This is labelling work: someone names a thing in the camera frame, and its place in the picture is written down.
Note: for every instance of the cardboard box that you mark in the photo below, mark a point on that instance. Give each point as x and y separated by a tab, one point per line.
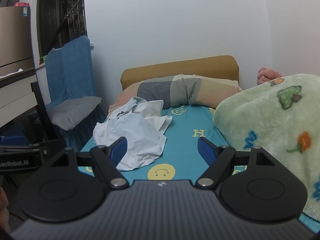
12	35

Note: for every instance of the white desk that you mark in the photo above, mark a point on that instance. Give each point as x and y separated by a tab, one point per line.
15	97

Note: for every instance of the mustard headboard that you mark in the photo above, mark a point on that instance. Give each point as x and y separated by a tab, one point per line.
187	66

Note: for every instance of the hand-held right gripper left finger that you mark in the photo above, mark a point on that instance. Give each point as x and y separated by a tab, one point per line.
118	150

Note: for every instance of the dark blue box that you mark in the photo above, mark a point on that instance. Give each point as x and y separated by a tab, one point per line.
12	140

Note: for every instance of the black chair frame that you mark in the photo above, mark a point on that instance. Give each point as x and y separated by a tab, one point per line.
41	105

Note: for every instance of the window with dark grille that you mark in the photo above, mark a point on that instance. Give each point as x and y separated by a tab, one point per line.
62	10

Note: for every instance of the pink lidded container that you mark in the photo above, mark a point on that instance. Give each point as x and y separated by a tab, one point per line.
22	4

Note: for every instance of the white shirt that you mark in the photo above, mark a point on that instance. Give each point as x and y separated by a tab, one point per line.
130	130

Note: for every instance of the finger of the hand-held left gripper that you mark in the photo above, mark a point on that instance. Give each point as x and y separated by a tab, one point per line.
30	149

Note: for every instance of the teal printed bed sheet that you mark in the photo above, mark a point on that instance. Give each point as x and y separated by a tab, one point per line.
185	142

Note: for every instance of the blue quilted chair cover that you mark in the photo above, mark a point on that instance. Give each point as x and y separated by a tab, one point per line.
72	67

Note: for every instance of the patchwork pillow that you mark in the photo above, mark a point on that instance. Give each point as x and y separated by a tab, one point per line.
175	90

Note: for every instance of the green fleece blanket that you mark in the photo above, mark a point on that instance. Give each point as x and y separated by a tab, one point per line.
262	120

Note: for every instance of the pink fuzzy blanket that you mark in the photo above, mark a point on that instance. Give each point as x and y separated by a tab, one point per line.
267	75

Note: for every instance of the grey cushion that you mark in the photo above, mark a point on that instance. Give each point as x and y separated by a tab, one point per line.
72	110

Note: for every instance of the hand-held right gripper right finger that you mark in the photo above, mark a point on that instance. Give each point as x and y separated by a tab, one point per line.
204	148

